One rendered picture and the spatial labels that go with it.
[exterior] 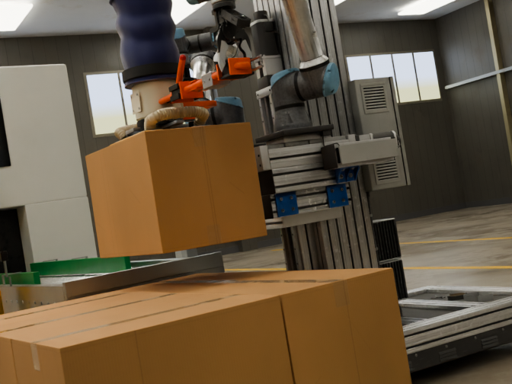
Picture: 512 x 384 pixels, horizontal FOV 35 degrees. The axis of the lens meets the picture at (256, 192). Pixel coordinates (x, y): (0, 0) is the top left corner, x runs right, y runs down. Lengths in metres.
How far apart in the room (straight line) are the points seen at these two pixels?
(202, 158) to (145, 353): 0.94
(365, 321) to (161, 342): 0.63
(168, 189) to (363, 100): 1.09
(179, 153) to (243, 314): 0.78
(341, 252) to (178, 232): 0.90
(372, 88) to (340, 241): 0.65
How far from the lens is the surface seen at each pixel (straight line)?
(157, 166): 2.62
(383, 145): 3.08
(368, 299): 2.30
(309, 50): 2.98
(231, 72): 2.41
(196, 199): 2.67
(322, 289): 2.20
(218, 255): 3.45
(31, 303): 3.63
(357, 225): 3.35
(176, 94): 2.73
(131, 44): 2.96
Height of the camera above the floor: 0.79
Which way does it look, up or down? 1 degrees up
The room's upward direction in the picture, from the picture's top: 9 degrees counter-clockwise
